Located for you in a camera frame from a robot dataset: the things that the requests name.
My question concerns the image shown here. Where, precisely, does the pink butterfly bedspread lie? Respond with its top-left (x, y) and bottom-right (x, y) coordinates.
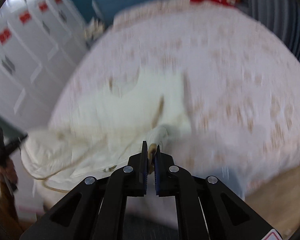
top-left (50, 0), bottom-right (300, 190)

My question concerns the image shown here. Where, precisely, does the beige folded clothes pile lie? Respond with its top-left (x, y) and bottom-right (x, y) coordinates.
top-left (84, 18), bottom-right (105, 48)

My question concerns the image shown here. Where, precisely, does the person's left hand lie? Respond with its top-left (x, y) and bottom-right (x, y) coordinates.
top-left (0, 159), bottom-right (18, 184)

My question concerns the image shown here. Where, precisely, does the white panelled wardrobe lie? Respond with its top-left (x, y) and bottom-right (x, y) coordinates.
top-left (0, 0), bottom-right (88, 131)

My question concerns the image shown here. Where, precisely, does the cream quilted jacket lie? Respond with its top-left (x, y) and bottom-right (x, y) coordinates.
top-left (21, 69), bottom-right (191, 203)

